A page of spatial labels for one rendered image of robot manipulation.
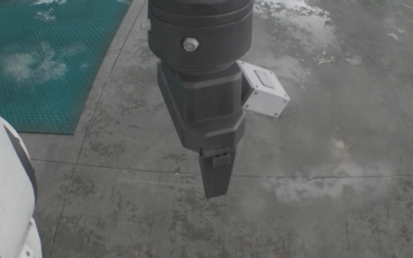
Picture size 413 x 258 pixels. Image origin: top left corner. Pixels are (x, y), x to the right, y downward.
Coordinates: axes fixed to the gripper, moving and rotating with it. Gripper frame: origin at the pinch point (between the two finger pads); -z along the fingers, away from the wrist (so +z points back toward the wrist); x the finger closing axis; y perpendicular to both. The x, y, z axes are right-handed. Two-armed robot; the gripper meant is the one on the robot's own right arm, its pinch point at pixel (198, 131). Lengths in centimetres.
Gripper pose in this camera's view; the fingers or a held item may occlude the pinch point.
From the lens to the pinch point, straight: 57.0
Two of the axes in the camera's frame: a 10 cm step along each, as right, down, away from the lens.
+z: 0.2, -7.2, -7.0
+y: -9.5, 2.0, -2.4
